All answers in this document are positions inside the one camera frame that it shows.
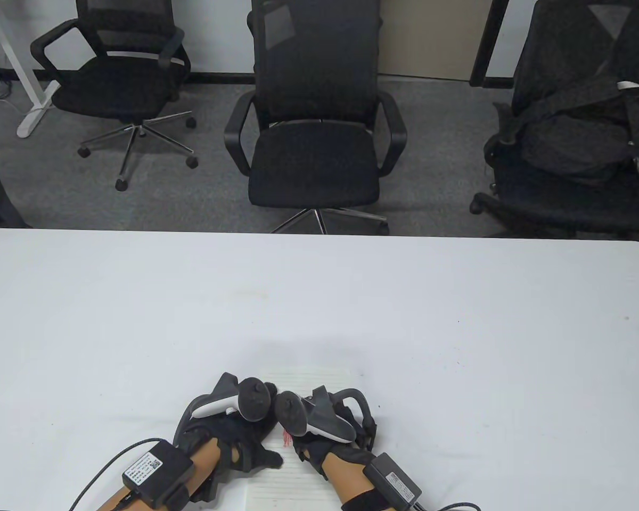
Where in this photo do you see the person's right hand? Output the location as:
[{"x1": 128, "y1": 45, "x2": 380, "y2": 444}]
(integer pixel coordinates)
[{"x1": 288, "y1": 405, "x2": 380, "y2": 484}]

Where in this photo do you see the person's left hand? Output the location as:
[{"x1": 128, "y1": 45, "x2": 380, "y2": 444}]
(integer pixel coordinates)
[{"x1": 178, "y1": 381, "x2": 284, "y2": 482}]

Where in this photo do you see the white lined paper sheet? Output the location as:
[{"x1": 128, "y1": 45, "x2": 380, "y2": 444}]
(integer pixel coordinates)
[{"x1": 243, "y1": 365, "x2": 353, "y2": 511}]

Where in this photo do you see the person's right forearm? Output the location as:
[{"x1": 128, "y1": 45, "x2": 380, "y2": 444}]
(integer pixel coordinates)
[{"x1": 319, "y1": 455, "x2": 390, "y2": 511}]

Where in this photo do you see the grey white handheld controller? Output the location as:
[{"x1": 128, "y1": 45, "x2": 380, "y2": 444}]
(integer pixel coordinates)
[
  {"x1": 274, "y1": 387, "x2": 377, "y2": 443},
  {"x1": 171, "y1": 373, "x2": 273, "y2": 442}
]

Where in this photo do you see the black high-back mesh chair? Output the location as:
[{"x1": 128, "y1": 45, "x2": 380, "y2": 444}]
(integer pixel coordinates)
[{"x1": 224, "y1": 0, "x2": 408, "y2": 236}]

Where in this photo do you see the black chair holding bag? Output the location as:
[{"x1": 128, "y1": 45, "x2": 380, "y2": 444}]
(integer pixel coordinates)
[{"x1": 470, "y1": 0, "x2": 639, "y2": 238}]

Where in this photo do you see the black chair with chrome base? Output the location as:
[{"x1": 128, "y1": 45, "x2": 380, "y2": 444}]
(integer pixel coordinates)
[{"x1": 30, "y1": 0, "x2": 199, "y2": 192}]

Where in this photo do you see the black bag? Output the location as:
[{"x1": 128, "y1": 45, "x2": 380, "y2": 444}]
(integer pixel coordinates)
[{"x1": 498, "y1": 72, "x2": 639, "y2": 187}]

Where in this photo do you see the white desk leg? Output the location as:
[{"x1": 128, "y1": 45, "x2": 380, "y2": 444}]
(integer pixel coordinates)
[{"x1": 0, "y1": 11, "x2": 62, "y2": 139}]

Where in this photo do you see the beige door panel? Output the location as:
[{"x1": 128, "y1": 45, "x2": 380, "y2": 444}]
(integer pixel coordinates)
[{"x1": 378, "y1": 0, "x2": 495, "y2": 82}]

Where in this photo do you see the black wrist strap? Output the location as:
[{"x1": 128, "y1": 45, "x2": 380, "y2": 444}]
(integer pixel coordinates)
[
  {"x1": 162, "y1": 482, "x2": 193, "y2": 511},
  {"x1": 341, "y1": 490, "x2": 403, "y2": 511}
]

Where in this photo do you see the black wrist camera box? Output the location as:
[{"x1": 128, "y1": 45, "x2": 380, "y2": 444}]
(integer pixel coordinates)
[
  {"x1": 122, "y1": 442, "x2": 195, "y2": 508},
  {"x1": 363, "y1": 452, "x2": 423, "y2": 509}
]

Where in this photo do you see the black braided cable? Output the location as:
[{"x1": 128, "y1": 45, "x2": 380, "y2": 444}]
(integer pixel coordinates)
[
  {"x1": 67, "y1": 438, "x2": 167, "y2": 511},
  {"x1": 420, "y1": 499, "x2": 483, "y2": 511}
]

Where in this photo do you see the black door frame post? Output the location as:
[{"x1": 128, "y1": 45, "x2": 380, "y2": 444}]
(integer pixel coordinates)
[{"x1": 469, "y1": 0, "x2": 515, "y2": 89}]

